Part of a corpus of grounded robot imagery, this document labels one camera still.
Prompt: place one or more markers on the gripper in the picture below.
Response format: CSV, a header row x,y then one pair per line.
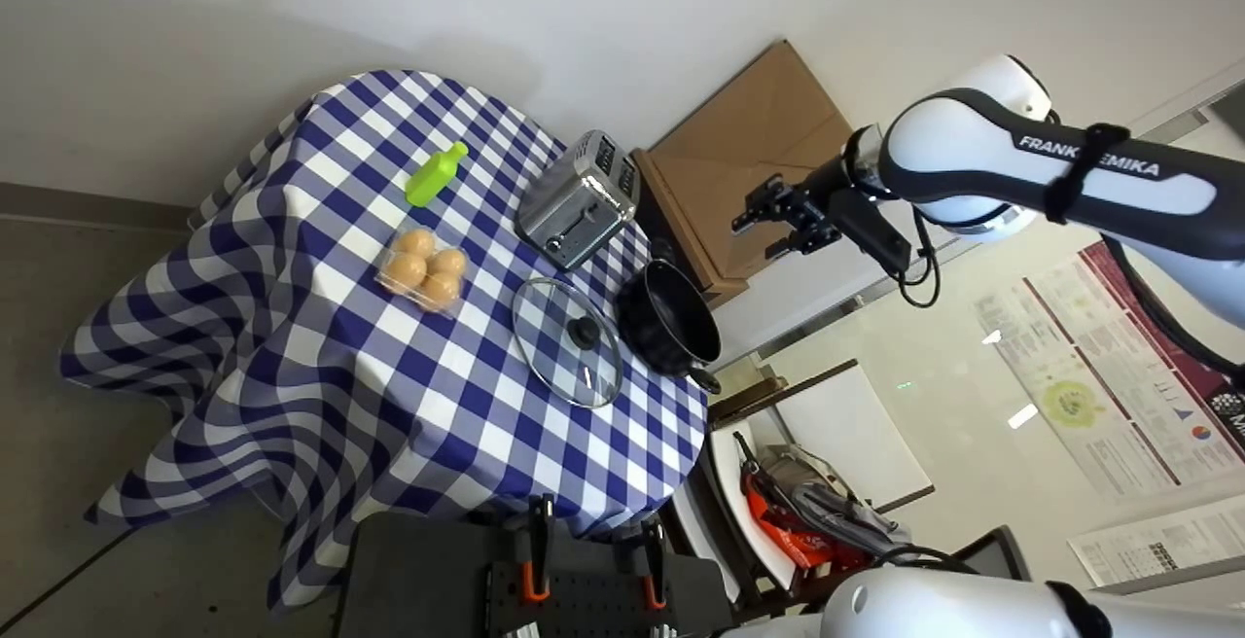
x,y
825,186

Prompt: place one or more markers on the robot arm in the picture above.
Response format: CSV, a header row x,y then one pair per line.
x,y
973,147

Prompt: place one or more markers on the silver toaster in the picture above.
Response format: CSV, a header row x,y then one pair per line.
x,y
576,202

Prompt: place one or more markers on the cardboard box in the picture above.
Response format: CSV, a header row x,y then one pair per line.
x,y
749,171

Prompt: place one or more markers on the black pot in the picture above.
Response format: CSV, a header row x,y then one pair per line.
x,y
666,319

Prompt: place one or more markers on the white board with wooden edge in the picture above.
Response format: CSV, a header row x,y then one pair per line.
x,y
851,434

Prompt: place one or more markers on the glass pot lid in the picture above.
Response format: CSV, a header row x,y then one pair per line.
x,y
567,341

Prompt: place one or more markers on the white chair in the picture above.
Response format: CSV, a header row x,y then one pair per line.
x,y
734,512

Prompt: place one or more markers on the orange grey bag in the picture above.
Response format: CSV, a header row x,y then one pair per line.
x,y
802,521

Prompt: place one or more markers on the green plastic bottle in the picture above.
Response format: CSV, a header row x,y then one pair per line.
x,y
434,176

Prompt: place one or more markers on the clear carton of eggs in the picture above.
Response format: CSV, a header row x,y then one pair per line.
x,y
424,268

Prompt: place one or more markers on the black orange clamp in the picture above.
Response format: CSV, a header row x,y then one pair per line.
x,y
535,550
655,565

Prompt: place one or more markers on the blue white checked tablecloth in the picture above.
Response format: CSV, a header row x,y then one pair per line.
x,y
321,375

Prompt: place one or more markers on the large wall poster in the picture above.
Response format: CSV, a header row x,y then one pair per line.
x,y
1119,375

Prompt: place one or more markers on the small wall poster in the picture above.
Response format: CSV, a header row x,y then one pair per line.
x,y
1157,541

